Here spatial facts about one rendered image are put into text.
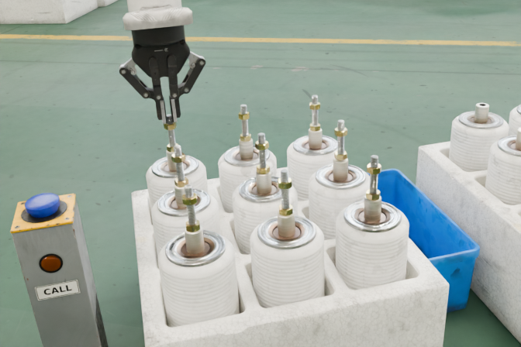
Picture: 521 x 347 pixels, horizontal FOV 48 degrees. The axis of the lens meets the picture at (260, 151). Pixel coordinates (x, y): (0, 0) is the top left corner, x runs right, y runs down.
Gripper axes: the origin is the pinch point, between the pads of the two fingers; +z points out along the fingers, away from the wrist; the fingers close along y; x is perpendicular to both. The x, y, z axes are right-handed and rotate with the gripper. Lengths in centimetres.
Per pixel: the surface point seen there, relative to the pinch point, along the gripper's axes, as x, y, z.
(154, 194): 2.8, 3.8, 12.6
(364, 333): 30.8, -20.0, 22.2
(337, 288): 27.4, -17.6, 17.1
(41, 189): -49, 31, 35
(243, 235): 14.0, -7.9, 15.4
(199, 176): 3.1, -3.4, 10.6
